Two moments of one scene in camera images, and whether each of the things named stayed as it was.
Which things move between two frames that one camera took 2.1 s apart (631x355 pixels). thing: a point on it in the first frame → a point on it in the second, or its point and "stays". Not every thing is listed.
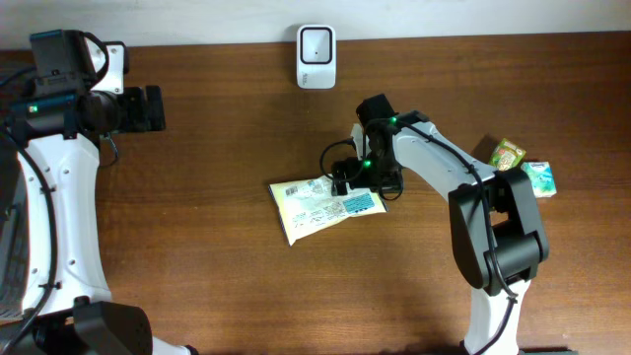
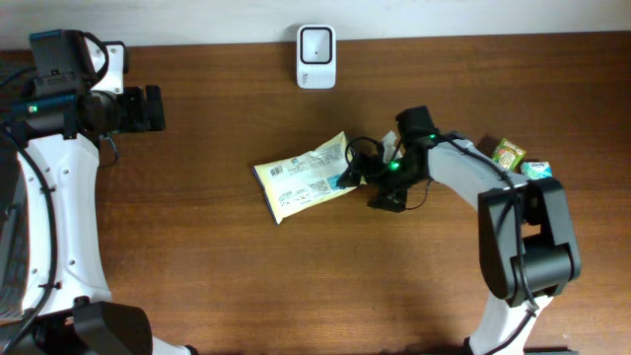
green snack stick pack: x=507 y=155 stays
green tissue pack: x=542 y=178 stays
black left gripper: x=140 y=119 stays
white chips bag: x=308 y=205 → x=293 y=182
